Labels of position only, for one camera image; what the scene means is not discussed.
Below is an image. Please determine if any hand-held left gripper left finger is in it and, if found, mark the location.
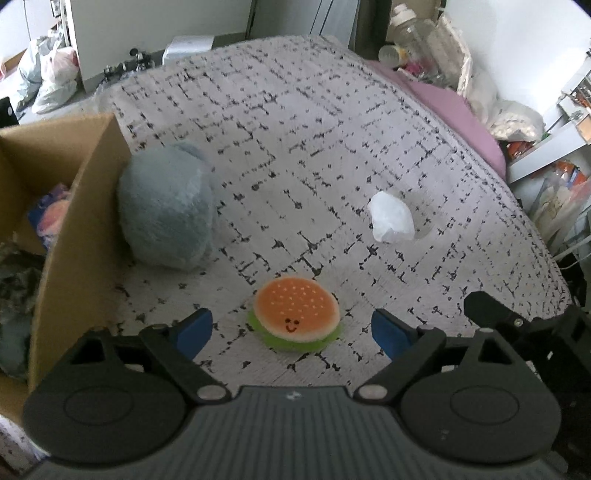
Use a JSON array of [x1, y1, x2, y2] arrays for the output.
[[58, 308, 234, 407]]

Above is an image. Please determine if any pile of white plastic bags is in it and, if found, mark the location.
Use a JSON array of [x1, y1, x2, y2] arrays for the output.
[[433, 13, 546, 142]]

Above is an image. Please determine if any black polka dot cushion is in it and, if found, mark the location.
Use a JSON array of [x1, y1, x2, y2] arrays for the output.
[[0, 96, 20, 128]]

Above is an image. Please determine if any white cloth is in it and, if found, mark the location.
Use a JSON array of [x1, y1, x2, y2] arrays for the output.
[[368, 191, 417, 243]]

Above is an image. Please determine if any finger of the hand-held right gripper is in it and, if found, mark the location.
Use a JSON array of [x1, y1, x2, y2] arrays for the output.
[[464, 291, 537, 336]]

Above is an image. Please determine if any grey-blue fluffy plush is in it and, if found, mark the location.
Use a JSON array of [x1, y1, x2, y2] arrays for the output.
[[116, 140, 218, 271]]

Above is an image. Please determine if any flat cardboard box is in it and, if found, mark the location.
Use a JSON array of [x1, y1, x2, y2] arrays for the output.
[[356, 0, 394, 52]]

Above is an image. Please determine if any white black-patterned blanket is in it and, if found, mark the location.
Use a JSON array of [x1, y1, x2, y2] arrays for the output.
[[0, 34, 572, 462]]

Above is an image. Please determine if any pink bed sheet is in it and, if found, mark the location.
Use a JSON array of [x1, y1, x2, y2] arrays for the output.
[[364, 59, 509, 177]]

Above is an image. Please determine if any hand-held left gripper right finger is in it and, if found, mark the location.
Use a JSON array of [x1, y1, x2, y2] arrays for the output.
[[355, 308, 532, 403]]

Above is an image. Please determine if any brown cardboard box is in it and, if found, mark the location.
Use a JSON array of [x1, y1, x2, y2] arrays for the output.
[[0, 113, 133, 426]]

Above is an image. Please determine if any white box appliance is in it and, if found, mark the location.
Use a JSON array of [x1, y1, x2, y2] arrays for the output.
[[163, 35, 216, 64]]

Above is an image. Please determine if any burger plush toy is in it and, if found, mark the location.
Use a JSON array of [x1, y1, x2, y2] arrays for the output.
[[246, 275, 344, 354]]

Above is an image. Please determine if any white bag hanging on desk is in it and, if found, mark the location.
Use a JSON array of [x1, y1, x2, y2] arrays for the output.
[[530, 174, 591, 241]]

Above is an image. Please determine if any blue crochet coaster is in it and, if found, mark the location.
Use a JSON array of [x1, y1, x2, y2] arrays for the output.
[[0, 316, 34, 381]]

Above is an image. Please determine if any white desk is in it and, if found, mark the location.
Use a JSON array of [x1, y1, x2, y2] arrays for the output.
[[505, 68, 591, 186]]

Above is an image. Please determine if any white plastic bag red print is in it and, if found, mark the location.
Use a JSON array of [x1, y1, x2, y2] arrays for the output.
[[31, 45, 80, 114]]

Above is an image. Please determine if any black tripod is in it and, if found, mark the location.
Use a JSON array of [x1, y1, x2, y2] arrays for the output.
[[103, 45, 153, 82]]

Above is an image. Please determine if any paper cup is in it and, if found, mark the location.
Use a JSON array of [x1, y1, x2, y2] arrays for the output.
[[378, 44, 410, 66]]

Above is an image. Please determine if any clear plastic bottle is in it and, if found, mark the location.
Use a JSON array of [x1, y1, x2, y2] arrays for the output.
[[390, 4, 445, 78]]

